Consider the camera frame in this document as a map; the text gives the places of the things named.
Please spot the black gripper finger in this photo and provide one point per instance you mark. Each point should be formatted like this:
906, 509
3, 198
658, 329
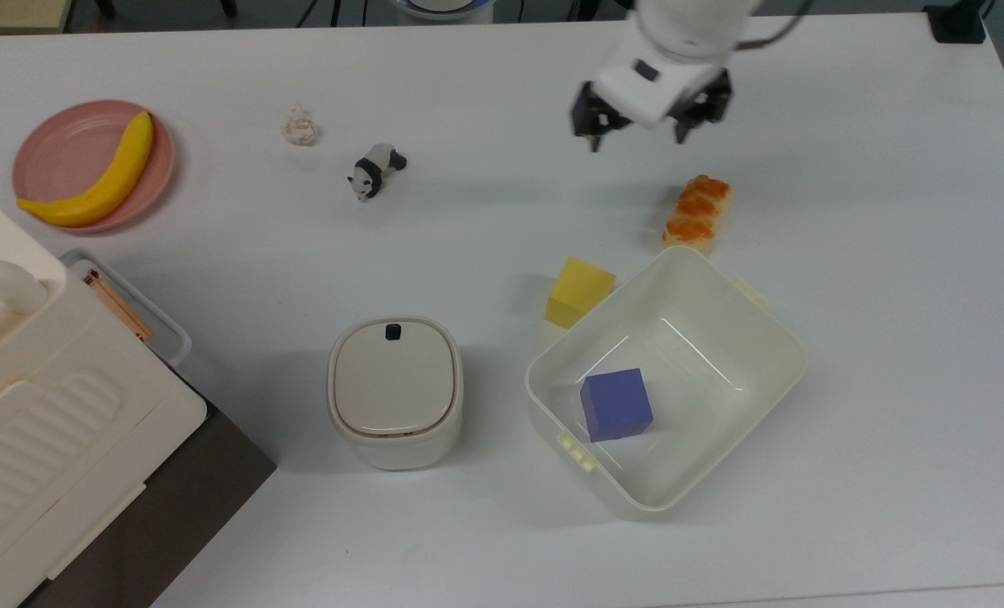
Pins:
596, 114
704, 105

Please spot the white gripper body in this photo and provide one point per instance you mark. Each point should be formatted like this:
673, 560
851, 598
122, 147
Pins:
649, 84

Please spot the orange glazed bread loaf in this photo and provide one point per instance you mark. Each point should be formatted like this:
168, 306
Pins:
697, 214

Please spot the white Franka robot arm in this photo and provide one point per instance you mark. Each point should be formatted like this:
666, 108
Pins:
694, 24

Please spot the white and blue robot base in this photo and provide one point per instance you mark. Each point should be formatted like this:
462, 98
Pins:
442, 8

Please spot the white plastic basket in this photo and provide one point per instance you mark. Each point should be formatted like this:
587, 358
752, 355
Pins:
713, 397

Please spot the yellow cube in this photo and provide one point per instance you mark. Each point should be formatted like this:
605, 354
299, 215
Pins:
578, 291

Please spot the black and white panda toy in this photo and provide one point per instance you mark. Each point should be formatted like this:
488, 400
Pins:
374, 170

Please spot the black table clamp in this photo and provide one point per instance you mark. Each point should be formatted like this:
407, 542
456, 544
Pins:
957, 21

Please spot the blue cube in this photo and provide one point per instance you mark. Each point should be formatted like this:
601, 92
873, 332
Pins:
616, 404

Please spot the crumpled white paper ball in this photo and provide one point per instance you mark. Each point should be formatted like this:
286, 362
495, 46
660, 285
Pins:
300, 127

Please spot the white lidded trash bin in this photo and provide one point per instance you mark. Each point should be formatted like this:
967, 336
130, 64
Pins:
394, 390

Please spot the clear plastic tray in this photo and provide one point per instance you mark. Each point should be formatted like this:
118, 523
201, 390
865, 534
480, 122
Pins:
160, 325

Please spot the yellow banana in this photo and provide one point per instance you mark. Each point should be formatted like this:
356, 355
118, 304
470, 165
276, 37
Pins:
109, 181

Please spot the brown wooden sticks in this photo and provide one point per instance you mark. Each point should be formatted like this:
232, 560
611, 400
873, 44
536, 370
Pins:
120, 306

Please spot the pink plate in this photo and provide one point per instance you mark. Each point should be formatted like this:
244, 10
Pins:
67, 152

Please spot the wooden side table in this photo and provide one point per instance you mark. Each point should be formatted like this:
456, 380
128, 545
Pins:
12, 13

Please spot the cream white dish rack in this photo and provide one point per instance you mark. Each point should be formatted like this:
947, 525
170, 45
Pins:
54, 405

